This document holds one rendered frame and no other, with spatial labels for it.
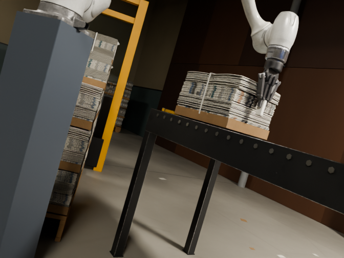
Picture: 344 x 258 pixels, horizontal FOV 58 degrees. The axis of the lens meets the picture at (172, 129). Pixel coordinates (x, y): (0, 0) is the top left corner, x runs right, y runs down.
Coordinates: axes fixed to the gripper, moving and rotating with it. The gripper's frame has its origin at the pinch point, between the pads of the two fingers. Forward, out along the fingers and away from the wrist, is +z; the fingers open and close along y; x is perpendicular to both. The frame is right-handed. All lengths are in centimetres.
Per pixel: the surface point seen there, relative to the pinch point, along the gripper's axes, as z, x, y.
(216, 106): 4.5, -12.1, 13.9
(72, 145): 42, -64, 53
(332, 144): -7, -125, -293
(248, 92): -4.6, -3.8, 5.8
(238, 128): 11.2, -3.2, 5.9
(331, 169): 16, 49, 23
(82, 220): 93, -89, 27
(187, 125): 16.1, -16.2, 23.1
